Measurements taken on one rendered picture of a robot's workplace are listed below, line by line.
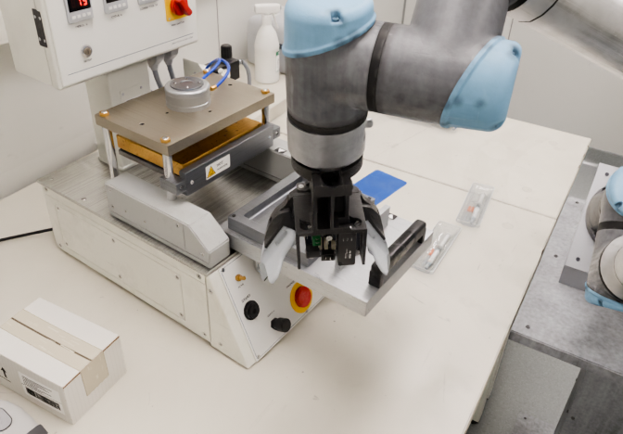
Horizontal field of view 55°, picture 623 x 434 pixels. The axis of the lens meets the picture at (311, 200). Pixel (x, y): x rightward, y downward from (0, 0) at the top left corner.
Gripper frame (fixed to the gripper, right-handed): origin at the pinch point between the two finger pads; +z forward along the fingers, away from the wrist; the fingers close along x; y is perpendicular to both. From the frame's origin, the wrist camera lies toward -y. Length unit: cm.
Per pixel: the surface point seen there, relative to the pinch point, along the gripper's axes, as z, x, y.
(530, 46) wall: 91, 130, -224
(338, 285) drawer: 13.6, 3.1, -9.1
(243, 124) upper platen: 8.5, -10.8, -45.4
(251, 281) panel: 23.9, -10.6, -20.1
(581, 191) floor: 140, 146, -165
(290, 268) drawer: 14.6, -3.9, -14.0
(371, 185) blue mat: 44, 19, -67
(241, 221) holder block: 12.0, -11.3, -22.7
